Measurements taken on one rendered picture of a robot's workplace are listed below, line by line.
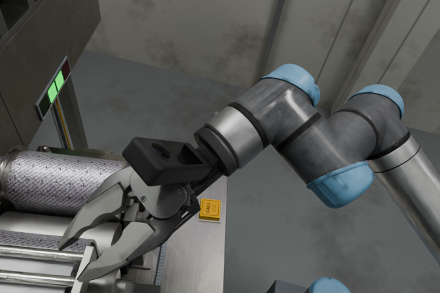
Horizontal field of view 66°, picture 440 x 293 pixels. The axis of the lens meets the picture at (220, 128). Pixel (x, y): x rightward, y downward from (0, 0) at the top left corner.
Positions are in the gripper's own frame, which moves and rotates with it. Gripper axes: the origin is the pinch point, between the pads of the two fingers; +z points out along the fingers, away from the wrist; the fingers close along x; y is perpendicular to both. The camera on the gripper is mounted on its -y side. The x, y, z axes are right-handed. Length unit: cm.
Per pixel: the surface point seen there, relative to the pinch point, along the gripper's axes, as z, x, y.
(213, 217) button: -20, 6, 78
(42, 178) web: 6.4, 29.3, 32.0
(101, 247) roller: 5.5, 10.4, 37.4
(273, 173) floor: -84, 21, 200
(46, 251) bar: 6.6, 7.6, 12.8
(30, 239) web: 9.8, 13.6, 19.1
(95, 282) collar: 5.7, 1.5, 21.7
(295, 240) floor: -60, -21, 185
